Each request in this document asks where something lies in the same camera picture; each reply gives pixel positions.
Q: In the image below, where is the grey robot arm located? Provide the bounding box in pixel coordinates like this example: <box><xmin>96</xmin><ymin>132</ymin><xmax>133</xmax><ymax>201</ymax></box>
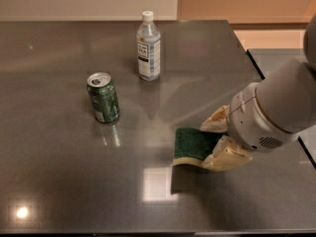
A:
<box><xmin>200</xmin><ymin>16</ymin><xmax>316</xmax><ymax>172</ymax></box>

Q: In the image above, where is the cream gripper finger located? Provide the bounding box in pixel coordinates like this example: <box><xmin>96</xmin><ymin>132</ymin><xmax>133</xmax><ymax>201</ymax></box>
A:
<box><xmin>200</xmin><ymin>106</ymin><xmax>229</xmax><ymax>133</ymax></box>
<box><xmin>201</xmin><ymin>135</ymin><xmax>253</xmax><ymax>172</ymax></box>

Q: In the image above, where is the green soda can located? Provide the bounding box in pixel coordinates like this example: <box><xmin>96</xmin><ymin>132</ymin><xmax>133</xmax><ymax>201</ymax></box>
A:
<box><xmin>87</xmin><ymin>72</ymin><xmax>119</xmax><ymax>123</ymax></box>

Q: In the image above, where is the clear blue-label plastic bottle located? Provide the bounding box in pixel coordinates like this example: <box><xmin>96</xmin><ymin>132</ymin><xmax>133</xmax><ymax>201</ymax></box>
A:
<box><xmin>136</xmin><ymin>11</ymin><xmax>161</xmax><ymax>81</ymax></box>

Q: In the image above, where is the green and yellow sponge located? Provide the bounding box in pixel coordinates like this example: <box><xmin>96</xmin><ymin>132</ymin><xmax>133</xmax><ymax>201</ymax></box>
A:
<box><xmin>173</xmin><ymin>127</ymin><xmax>223</xmax><ymax>167</ymax></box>

